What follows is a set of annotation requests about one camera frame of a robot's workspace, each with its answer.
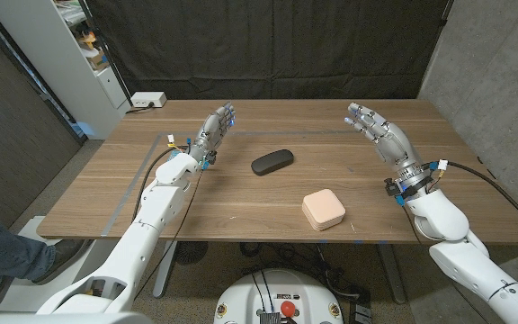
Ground white floor platform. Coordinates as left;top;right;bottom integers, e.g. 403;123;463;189
0;215;121;314

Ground black stand pole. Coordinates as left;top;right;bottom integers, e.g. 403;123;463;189
77;0;134;108

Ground yellow toy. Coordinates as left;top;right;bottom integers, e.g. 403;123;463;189
77;31;98;50

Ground grey tape outline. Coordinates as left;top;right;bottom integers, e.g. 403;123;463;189
101;130;476;244

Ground small cardboard box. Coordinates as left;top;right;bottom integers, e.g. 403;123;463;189
85;48;111;72

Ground black power adapter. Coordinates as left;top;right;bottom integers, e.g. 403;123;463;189
348;287;373;324

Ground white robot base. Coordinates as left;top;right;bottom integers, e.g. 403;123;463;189
212;268;344;324

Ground grey table leg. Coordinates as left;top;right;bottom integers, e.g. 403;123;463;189
378;242;407;305
152;241;178;299

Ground white shelf unit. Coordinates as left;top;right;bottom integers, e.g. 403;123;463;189
0;0;132;140

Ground dark grey shoe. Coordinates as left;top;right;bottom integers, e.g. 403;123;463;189
31;238;87;285

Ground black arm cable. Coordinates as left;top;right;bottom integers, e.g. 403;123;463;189
132;146;191;221
445;160;518;239

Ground white power strip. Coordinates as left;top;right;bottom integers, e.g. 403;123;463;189
130;91;168;109

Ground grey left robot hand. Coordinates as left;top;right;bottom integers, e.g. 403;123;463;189
189;101;237;166

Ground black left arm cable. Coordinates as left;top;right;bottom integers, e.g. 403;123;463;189
132;146;191;221

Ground black glasses case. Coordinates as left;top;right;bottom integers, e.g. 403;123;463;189
251;148;295;177

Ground pink square jewelry box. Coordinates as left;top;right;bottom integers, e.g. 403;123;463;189
301;188;347;232

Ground black backdrop curtain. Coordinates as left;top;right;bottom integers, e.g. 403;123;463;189
85;0;453;101

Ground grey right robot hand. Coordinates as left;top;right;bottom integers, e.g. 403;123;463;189
343;102;435;199

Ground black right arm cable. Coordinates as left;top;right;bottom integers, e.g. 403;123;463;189
445;160;518;239

